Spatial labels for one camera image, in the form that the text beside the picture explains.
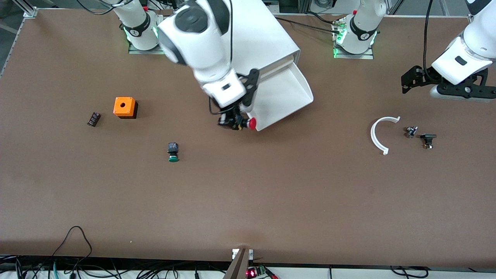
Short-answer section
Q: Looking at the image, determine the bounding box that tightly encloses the white drawer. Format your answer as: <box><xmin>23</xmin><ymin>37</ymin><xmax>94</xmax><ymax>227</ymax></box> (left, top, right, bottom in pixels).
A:
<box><xmin>246</xmin><ymin>62</ymin><xmax>314</xmax><ymax>132</ymax></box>

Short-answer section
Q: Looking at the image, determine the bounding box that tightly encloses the white drawer cabinet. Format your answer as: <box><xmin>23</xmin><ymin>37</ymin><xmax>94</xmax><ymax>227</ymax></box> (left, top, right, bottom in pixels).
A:
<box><xmin>227</xmin><ymin>0</ymin><xmax>301</xmax><ymax>78</ymax></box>

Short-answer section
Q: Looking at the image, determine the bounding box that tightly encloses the white curved plastic piece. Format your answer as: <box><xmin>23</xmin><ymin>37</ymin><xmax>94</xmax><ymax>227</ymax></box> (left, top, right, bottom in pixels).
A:
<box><xmin>370</xmin><ymin>116</ymin><xmax>401</xmax><ymax>156</ymax></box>

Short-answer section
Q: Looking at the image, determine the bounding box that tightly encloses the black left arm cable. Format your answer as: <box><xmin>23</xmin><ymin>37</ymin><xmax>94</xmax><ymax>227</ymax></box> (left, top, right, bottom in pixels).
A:
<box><xmin>424</xmin><ymin>0</ymin><xmax>435</xmax><ymax>74</ymax></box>

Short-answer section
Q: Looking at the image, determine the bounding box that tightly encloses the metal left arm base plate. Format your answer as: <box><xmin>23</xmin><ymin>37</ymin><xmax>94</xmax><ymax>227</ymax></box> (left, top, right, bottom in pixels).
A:
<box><xmin>333</xmin><ymin>46</ymin><xmax>375</xmax><ymax>60</ymax></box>

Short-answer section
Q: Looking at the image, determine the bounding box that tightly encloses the orange button enclosure box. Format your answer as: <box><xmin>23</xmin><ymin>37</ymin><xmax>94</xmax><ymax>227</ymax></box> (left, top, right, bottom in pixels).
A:
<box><xmin>113</xmin><ymin>97</ymin><xmax>138</xmax><ymax>119</ymax></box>

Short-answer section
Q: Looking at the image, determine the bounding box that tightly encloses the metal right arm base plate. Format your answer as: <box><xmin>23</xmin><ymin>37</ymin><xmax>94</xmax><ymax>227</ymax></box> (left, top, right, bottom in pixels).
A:
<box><xmin>128</xmin><ymin>42</ymin><xmax>165</xmax><ymax>55</ymax></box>

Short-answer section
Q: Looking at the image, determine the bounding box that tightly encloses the black cable on table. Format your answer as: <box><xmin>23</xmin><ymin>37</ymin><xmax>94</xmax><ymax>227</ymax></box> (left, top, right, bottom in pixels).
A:
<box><xmin>273</xmin><ymin>16</ymin><xmax>343</xmax><ymax>35</ymax></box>

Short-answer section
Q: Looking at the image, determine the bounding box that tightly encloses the wooden post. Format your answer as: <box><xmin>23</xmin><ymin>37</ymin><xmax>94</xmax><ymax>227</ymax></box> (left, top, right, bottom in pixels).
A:
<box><xmin>223</xmin><ymin>248</ymin><xmax>250</xmax><ymax>279</ymax></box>

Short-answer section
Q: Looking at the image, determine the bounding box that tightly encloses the thin black looped cable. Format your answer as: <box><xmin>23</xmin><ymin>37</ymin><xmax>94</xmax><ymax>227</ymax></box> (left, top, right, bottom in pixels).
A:
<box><xmin>52</xmin><ymin>226</ymin><xmax>93</xmax><ymax>268</ymax></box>

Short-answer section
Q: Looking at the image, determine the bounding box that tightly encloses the aluminium frame profile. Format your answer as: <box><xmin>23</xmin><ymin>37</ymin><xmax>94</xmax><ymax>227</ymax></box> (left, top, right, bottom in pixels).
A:
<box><xmin>12</xmin><ymin>0</ymin><xmax>38</xmax><ymax>18</ymax></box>

